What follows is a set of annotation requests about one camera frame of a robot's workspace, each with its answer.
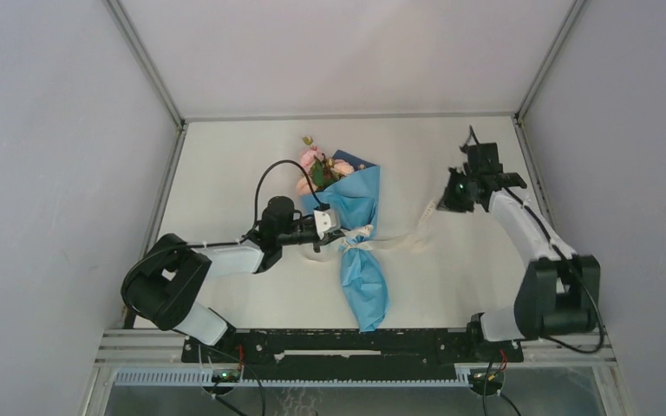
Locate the pink rose stem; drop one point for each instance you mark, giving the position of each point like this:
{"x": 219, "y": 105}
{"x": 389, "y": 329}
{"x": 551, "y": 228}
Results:
{"x": 312, "y": 160}
{"x": 342, "y": 168}
{"x": 305, "y": 188}

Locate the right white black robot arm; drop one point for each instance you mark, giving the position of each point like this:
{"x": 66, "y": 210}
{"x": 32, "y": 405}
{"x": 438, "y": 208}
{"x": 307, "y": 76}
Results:
{"x": 557, "y": 289}

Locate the white slotted cable duct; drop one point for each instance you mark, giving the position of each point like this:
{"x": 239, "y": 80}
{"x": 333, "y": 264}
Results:
{"x": 188, "y": 377}

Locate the aluminium front frame rail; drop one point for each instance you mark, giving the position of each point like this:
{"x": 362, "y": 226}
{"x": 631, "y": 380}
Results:
{"x": 151, "y": 347}

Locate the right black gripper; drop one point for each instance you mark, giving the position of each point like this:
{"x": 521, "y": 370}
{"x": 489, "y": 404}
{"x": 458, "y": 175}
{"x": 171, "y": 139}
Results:
{"x": 447, "y": 202}

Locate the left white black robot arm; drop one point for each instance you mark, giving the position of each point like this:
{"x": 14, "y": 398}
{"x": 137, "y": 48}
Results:
{"x": 164, "y": 286}

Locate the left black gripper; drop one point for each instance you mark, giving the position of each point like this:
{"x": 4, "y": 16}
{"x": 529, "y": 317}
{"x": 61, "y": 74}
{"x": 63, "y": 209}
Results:
{"x": 327, "y": 237}

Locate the blue wrapping paper sheet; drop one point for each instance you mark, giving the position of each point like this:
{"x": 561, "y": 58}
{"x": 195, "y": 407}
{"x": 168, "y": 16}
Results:
{"x": 356, "y": 199}

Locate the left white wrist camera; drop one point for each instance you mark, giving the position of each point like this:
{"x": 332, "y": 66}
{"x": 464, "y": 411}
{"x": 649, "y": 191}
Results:
{"x": 326, "y": 222}

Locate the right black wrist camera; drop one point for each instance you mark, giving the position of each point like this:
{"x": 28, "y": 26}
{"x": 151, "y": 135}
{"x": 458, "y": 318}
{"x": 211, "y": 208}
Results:
{"x": 482, "y": 158}

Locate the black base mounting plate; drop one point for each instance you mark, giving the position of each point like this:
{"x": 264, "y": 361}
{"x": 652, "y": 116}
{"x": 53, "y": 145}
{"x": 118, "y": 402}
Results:
{"x": 405, "y": 354}

